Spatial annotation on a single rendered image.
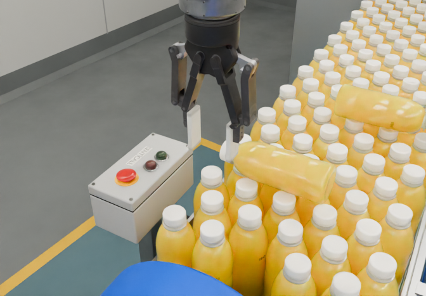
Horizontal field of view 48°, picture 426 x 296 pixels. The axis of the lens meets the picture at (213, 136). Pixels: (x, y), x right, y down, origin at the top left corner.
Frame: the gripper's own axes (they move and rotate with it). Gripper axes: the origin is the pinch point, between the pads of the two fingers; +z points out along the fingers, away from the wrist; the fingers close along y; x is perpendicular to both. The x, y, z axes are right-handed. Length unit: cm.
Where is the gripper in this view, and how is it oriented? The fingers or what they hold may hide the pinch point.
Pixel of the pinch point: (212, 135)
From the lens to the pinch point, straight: 74.7
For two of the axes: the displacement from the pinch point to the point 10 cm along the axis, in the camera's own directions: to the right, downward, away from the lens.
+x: 4.9, -4.9, 7.2
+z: 0.0, 8.3, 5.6
